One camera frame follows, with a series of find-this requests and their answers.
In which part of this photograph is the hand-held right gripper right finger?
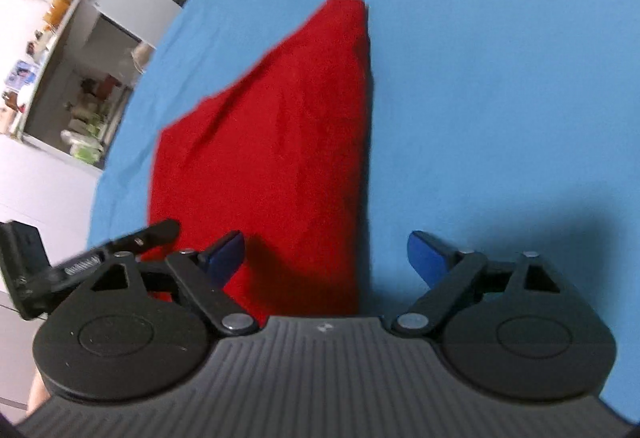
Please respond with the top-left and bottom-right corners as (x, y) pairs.
(391, 231), (563, 340)

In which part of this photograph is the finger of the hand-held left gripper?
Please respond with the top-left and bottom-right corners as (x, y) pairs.
(49, 219), (181, 290)

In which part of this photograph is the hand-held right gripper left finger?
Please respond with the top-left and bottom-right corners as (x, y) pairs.
(75, 231), (260, 337)

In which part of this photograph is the red knitted sweater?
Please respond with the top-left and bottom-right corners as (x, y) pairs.
(142, 0), (373, 319)

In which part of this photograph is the green packet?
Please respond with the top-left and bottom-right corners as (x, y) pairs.
(60, 128), (107, 165)

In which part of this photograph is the blue bed sheet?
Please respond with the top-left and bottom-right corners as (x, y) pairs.
(87, 0), (640, 424)

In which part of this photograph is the white shelf desk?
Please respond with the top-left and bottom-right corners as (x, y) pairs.
(0, 0), (197, 175)

